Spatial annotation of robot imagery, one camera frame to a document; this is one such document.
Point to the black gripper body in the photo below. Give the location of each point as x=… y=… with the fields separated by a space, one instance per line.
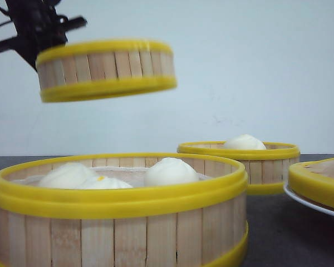
x=38 y=26

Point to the bamboo steamer basket three buns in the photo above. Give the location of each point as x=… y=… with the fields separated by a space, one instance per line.
x=105 y=69

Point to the bamboo steamer basket one bun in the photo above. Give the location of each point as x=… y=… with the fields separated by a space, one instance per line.
x=267 y=169

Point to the yellow rimmed bamboo steamer lid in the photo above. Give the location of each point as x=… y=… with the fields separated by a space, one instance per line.
x=313 y=180

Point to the white bun left front basket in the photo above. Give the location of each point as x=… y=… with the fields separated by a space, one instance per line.
x=67 y=176

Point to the white bun basket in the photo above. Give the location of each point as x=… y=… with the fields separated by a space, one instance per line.
x=170 y=171
x=103 y=182
x=67 y=176

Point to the white bun middle front basket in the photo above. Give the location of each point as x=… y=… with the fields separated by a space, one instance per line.
x=103 y=182

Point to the white bun right front basket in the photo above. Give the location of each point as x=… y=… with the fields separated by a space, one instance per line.
x=170 y=171

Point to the front bamboo steamer basket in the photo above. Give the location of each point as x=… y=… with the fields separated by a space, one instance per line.
x=195 y=224

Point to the single white steamed bun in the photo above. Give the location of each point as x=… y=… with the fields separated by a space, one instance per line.
x=244 y=142

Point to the white ceramic plate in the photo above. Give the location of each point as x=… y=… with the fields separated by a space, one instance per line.
x=308 y=203

